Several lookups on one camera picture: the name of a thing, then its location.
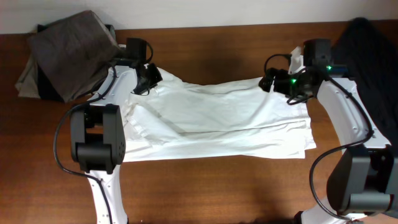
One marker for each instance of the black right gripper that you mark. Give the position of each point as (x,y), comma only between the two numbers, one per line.
(269,83)

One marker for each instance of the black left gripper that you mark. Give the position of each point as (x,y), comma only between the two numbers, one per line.
(152,78)

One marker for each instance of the white polo shirt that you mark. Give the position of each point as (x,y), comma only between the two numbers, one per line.
(180,120)

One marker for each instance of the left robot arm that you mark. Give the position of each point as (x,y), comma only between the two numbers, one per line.
(98,142)

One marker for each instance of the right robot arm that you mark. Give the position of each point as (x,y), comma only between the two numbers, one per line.
(364,181)

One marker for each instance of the dark green black garment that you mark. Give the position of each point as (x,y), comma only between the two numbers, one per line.
(371,59)

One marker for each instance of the folded grey brown trousers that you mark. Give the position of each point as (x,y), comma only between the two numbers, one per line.
(76,56)

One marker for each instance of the folded beige garment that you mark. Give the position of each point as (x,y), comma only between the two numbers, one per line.
(28,82)

